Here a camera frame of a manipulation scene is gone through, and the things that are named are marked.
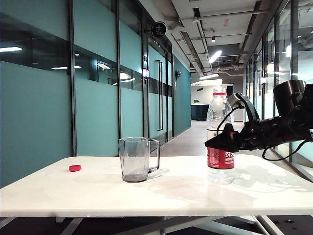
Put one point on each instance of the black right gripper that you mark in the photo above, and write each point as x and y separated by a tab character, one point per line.
261	134

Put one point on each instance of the clear water bottle red label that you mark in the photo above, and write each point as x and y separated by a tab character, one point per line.
220	159

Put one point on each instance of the red bottle cap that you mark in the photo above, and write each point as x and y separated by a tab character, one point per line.
75	168

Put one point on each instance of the black wall mounted fixture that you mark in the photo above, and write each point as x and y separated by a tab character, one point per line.
178	74

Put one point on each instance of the transparent grey plastic mug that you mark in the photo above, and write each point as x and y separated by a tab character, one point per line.
133	159

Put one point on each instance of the small wall display panel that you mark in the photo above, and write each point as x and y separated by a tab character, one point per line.
146	73

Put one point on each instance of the long ceiling light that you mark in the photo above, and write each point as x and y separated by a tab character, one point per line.
208	76
215	56

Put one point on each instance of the white metal table frame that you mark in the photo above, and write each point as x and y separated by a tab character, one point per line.
72	226

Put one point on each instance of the dark reception counter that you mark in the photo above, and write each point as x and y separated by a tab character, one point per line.
198	112

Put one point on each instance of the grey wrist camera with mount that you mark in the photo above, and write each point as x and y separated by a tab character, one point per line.
249	107

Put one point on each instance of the round black hanging sign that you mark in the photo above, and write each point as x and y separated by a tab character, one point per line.
159	29

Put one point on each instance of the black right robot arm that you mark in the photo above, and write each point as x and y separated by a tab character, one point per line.
297	122

